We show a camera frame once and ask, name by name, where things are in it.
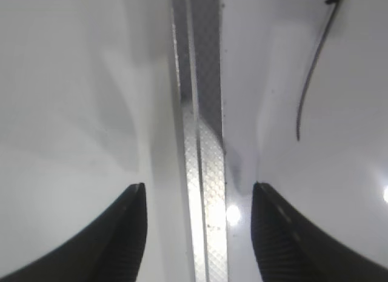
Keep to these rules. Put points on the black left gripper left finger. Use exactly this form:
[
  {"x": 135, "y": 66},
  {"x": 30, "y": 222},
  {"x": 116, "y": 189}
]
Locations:
[{"x": 110, "y": 248}]

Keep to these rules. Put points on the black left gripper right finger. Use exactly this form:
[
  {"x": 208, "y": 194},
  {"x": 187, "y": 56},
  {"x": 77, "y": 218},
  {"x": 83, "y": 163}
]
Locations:
[{"x": 289, "y": 247}]

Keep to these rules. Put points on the white board with grey frame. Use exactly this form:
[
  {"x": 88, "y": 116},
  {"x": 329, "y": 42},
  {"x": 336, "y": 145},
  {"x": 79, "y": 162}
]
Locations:
[{"x": 292, "y": 93}]

